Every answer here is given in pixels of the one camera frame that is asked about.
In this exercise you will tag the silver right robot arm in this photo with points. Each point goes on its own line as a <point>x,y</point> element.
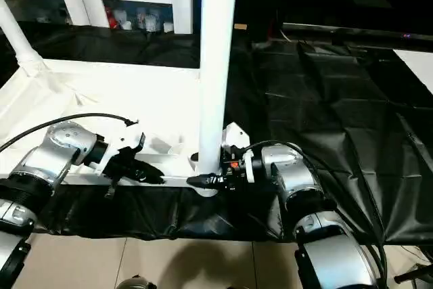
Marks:
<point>294,174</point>

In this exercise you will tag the white plastic table top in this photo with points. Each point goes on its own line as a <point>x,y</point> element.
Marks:
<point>101,99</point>

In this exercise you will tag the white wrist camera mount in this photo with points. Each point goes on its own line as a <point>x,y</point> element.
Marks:
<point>235,135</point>
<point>115,140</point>

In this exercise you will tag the small red box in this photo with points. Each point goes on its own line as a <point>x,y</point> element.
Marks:
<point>110,18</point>

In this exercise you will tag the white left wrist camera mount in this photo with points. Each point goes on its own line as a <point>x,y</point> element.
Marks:
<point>115,140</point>

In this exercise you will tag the black floor rod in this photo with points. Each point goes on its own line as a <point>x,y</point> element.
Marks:
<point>414,272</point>

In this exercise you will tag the black glossy mat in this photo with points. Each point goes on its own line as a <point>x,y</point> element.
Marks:
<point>321,99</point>

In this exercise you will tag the grey robot torso front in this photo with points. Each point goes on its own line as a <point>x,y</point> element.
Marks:
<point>135,283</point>

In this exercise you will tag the white plastic table leg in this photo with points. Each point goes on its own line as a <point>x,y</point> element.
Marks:
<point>17,35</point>
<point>216,48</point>

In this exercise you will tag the small yellow label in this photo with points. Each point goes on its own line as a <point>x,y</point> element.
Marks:
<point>240,26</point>

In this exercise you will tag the flat white board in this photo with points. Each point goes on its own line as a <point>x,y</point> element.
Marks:
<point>417,65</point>

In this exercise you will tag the long black bar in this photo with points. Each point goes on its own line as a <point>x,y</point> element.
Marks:
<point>355,31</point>

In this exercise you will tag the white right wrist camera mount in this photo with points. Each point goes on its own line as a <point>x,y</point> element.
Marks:
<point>235,135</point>

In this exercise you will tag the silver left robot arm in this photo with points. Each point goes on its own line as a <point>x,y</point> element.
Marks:
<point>57,153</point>

